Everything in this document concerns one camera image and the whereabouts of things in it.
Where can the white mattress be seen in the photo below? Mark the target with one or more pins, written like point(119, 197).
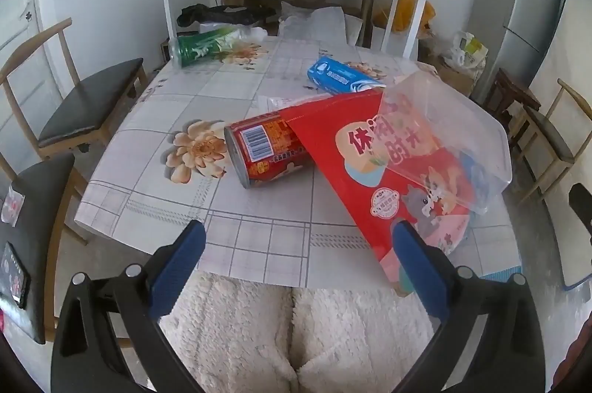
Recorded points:
point(578, 64)

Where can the red chip can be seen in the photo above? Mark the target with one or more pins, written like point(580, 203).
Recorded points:
point(259, 148)

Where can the blue white toothpaste box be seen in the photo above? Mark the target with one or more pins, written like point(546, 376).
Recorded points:
point(337, 74)

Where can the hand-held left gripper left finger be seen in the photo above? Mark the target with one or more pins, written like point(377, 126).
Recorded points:
point(178, 266)

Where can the green chip can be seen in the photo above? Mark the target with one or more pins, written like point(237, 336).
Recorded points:
point(203, 46)

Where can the white sack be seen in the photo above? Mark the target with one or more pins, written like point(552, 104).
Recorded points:
point(319, 23)

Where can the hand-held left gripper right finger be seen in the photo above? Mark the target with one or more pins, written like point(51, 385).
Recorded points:
point(418, 268)

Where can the white plastic bags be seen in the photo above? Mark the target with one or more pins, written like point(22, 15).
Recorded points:
point(465, 48)

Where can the pink white packet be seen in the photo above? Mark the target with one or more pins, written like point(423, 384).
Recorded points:
point(11, 203)

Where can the dark wooden stool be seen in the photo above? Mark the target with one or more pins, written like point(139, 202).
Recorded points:
point(513, 87)

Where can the blue plastic basket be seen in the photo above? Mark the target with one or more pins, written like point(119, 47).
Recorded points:
point(502, 273)

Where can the grey refrigerator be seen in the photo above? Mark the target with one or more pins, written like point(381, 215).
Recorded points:
point(518, 4)

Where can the red snack bag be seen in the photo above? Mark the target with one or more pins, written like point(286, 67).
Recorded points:
point(360, 171)

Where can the black cloth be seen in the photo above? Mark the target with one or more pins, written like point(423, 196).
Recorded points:
point(217, 14)

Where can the wooden chair black seat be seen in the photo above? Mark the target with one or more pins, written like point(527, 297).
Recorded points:
point(37, 208)

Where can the black phone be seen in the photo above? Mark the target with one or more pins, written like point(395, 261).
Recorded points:
point(14, 275)

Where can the yellow plastic bag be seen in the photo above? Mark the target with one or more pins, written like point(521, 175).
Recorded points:
point(409, 11)

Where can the wooden chair grey seat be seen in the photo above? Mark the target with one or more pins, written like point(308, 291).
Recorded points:
point(92, 97)
point(550, 134)

